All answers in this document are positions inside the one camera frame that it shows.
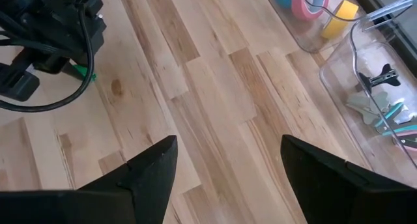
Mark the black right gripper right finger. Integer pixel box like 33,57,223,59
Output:
280,134,417,224

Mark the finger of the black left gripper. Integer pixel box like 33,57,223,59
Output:
0,63,40,103
32,53,76,75

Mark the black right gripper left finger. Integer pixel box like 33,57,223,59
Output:
0,135,179,224

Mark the green mini stapler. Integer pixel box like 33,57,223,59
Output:
70,63,98,81

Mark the pink staple remover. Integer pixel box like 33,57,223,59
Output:
382,124,417,153

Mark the grey staple remover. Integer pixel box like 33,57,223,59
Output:
345,92,392,126

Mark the silver metal clip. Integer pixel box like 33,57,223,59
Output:
358,63,401,94

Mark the yellow tape roll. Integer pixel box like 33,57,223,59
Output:
321,0,360,40

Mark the pink tape roll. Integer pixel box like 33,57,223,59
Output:
291,0,330,22

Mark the clear plastic bin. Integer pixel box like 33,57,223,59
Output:
319,0,417,186
260,0,417,54

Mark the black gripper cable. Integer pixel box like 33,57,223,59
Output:
0,7,96,113

